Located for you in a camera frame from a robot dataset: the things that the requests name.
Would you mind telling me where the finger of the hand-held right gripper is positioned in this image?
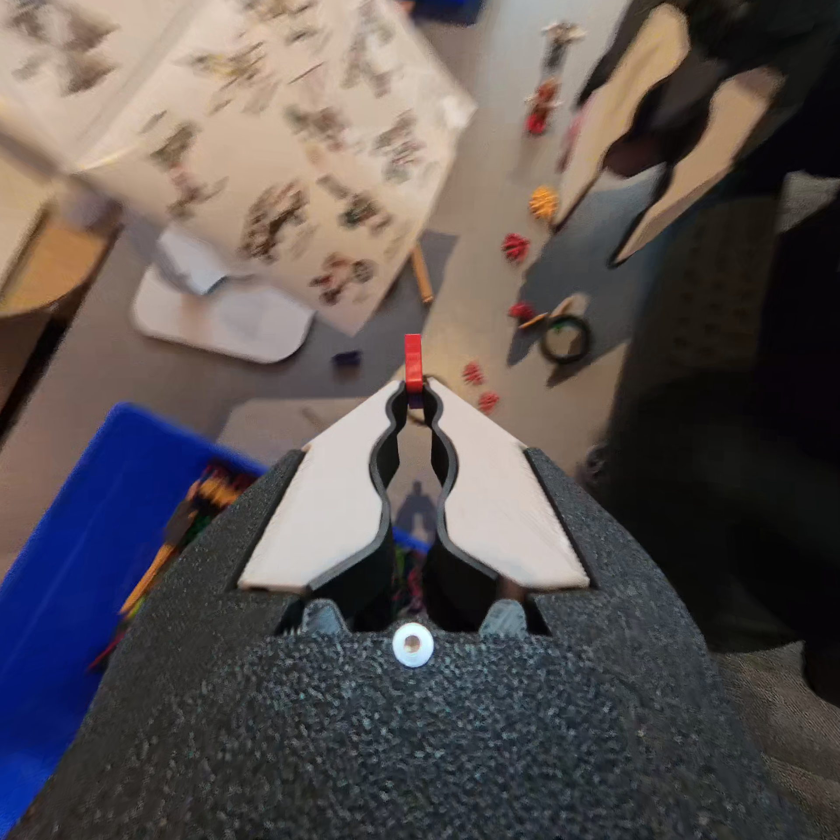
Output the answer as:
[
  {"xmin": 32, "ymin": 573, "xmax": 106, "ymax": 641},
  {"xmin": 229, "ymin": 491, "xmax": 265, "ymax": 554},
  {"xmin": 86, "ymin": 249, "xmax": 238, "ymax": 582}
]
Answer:
[
  {"xmin": 609, "ymin": 66, "xmax": 790, "ymax": 269},
  {"xmin": 554, "ymin": 3, "xmax": 691, "ymax": 229}
]

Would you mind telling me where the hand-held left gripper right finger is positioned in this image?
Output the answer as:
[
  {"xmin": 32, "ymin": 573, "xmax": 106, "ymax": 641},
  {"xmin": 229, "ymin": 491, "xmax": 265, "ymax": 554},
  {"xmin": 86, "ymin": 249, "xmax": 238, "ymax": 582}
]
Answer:
[{"xmin": 422, "ymin": 378, "xmax": 592, "ymax": 592}]

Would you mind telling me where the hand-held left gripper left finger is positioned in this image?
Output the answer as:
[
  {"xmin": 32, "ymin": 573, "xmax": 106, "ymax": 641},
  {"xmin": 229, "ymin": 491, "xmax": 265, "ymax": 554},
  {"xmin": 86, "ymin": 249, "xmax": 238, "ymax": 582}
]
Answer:
[{"xmin": 236, "ymin": 379, "xmax": 409, "ymax": 593}]

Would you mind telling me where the small red toy assembly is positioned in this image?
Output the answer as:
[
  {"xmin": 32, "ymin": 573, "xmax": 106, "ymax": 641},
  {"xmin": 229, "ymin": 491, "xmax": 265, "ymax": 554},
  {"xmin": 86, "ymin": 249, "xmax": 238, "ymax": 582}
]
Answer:
[{"xmin": 524, "ymin": 77, "xmax": 564, "ymax": 137}]

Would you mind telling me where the pile of colourful toy pieces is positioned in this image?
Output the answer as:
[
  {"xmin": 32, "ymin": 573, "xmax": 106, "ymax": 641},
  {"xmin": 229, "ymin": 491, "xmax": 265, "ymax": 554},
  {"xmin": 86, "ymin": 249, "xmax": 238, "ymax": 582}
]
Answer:
[{"xmin": 88, "ymin": 461, "xmax": 431, "ymax": 670}]

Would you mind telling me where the blue plastic bin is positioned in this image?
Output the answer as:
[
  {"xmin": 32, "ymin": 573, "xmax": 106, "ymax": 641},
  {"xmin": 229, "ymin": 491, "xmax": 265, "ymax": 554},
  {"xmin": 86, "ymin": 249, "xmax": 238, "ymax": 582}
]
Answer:
[{"xmin": 0, "ymin": 402, "xmax": 434, "ymax": 818}]

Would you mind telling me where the black toy tyre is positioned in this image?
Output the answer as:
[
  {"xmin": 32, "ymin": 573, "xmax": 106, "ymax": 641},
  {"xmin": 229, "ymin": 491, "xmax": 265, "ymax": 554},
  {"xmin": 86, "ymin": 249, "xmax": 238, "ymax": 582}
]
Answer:
[{"xmin": 539, "ymin": 314, "xmax": 595, "ymax": 365}]

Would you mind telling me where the black perforated tray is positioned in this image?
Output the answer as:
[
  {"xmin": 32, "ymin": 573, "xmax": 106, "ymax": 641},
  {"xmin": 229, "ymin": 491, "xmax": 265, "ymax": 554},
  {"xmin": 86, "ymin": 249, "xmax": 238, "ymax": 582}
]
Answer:
[{"xmin": 600, "ymin": 167, "xmax": 840, "ymax": 664}]

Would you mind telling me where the long yellow toy rod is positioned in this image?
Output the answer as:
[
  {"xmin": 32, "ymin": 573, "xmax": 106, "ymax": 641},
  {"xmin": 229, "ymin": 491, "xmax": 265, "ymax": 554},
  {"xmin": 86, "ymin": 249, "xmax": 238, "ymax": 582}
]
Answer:
[{"xmin": 410, "ymin": 241, "xmax": 436, "ymax": 305}]

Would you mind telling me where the toy model instruction sheet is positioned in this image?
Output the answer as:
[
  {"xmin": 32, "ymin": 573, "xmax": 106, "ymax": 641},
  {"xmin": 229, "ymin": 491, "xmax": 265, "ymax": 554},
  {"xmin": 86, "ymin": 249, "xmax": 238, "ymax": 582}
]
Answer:
[{"xmin": 0, "ymin": 0, "xmax": 479, "ymax": 337}]

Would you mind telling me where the round wooden table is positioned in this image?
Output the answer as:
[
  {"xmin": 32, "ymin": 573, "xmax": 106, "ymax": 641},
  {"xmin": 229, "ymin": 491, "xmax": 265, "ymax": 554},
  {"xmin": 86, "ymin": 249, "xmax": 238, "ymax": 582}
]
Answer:
[{"xmin": 0, "ymin": 154, "xmax": 126, "ymax": 408}]

